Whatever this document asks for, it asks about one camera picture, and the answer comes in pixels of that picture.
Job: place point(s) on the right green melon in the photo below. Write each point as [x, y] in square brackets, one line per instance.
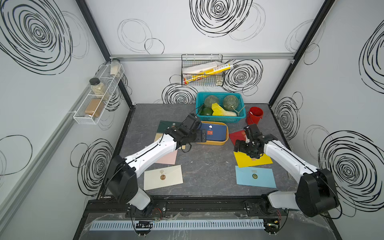
[231, 103]

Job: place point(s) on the left green melon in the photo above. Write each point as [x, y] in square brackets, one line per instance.
[209, 100]

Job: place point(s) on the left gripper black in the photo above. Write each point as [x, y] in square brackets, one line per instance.
[198, 138]

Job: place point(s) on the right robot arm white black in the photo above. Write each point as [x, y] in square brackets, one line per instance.
[316, 192]

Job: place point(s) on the black wire wall basket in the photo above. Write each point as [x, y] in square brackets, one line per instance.
[197, 59]

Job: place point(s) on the jar with black lid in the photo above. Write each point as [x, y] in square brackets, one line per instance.
[97, 87]

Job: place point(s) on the navy blue envelope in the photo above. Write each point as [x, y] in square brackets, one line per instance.
[215, 132]

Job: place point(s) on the tan kraft envelope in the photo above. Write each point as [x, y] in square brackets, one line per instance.
[158, 136]

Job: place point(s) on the red envelope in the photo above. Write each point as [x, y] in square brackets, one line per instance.
[240, 135]

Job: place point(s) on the pink envelope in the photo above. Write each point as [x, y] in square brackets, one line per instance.
[169, 159]

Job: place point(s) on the red cup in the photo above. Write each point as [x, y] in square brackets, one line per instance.
[254, 115]

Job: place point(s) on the green pepper toy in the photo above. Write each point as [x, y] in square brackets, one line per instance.
[206, 112]

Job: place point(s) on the teal plastic basket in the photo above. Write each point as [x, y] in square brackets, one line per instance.
[201, 96]

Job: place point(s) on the dark green envelope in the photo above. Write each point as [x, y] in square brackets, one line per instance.
[164, 125]

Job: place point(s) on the yellow envelope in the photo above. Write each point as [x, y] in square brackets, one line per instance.
[244, 160]

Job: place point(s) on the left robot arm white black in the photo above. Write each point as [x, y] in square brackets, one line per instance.
[121, 178]

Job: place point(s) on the light blue envelope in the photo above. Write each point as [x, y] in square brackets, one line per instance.
[255, 177]

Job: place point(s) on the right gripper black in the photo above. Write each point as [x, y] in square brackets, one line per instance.
[240, 148]

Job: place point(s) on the green melon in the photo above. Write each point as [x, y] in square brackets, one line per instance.
[209, 100]
[231, 103]

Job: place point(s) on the clear jar far shelf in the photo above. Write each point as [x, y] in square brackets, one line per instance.
[114, 66]

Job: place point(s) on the yellow white box in basket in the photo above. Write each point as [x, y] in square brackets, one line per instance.
[211, 71]

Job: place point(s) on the white wire wall shelf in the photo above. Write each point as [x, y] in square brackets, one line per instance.
[112, 99]

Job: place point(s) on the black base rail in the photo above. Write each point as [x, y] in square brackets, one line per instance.
[162, 207]

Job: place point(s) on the white slotted cable duct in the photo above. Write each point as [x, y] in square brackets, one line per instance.
[242, 224]

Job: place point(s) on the yellow plastic storage box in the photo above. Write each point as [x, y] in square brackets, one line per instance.
[212, 142]

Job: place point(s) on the yellow cabbage toy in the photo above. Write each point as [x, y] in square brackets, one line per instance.
[219, 111]

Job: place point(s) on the cream white envelope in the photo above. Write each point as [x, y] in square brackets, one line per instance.
[164, 177]

